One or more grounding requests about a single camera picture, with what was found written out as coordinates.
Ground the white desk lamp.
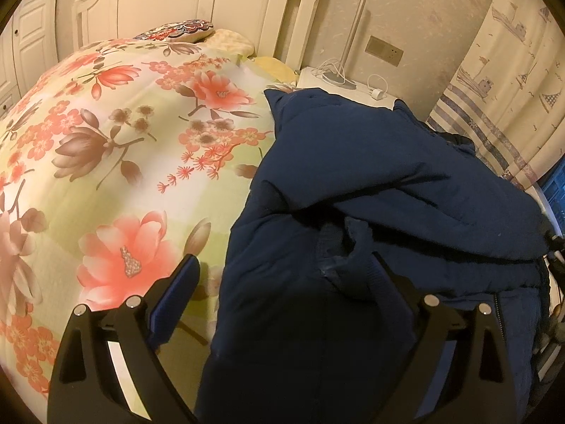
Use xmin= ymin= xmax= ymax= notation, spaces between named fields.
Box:
xmin=321 ymin=0 xmax=370 ymax=91

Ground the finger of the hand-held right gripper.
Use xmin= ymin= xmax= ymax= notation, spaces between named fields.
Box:
xmin=541 ymin=223 xmax=565 ymax=283

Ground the white nightstand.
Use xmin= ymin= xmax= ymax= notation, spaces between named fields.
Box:
xmin=296 ymin=66 xmax=400 ymax=111

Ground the navy blue padded jacket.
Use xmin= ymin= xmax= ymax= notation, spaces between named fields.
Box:
xmin=194 ymin=88 xmax=552 ymax=424

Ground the floral bed quilt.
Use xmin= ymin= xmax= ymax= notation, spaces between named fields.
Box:
xmin=0 ymin=37 xmax=301 ymax=411

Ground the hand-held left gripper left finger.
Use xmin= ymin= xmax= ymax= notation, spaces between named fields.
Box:
xmin=46 ymin=254 xmax=201 ymax=424

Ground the pale yellow pillow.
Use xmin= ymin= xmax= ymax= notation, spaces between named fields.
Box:
xmin=205 ymin=29 xmax=257 ymax=56

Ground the patterned embroidered pillow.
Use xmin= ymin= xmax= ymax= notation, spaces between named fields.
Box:
xmin=135 ymin=18 xmax=215 ymax=44

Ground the beige wall switch plate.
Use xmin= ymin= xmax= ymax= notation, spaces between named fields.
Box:
xmin=366 ymin=35 xmax=404 ymax=66

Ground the blue object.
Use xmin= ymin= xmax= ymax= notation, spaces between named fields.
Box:
xmin=541 ymin=172 xmax=565 ymax=226

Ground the white charger with cable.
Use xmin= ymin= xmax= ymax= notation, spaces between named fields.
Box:
xmin=366 ymin=74 xmax=389 ymax=100

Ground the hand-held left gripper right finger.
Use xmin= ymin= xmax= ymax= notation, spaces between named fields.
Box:
xmin=366 ymin=252 xmax=519 ymax=424

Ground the yellow folded cloth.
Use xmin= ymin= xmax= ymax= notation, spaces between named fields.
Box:
xmin=251 ymin=56 xmax=298 ymax=84

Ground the white wooden headboard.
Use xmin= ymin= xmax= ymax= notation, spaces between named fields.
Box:
xmin=73 ymin=0 xmax=327 ymax=69

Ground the white wardrobe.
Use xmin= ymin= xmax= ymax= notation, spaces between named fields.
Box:
xmin=0 ymin=0 xmax=60 ymax=120

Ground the boat print curtain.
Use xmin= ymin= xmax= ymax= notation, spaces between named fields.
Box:
xmin=426 ymin=0 xmax=565 ymax=190

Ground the white lamp cable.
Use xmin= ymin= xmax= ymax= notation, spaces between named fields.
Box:
xmin=315 ymin=58 xmax=349 ymax=82

